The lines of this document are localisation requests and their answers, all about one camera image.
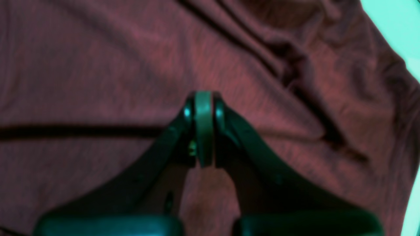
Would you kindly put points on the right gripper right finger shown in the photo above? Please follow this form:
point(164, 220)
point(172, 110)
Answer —
point(275, 200)

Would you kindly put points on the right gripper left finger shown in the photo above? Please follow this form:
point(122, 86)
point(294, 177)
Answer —
point(109, 210)

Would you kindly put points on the dark red t-shirt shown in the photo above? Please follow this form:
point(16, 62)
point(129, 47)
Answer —
point(85, 84)

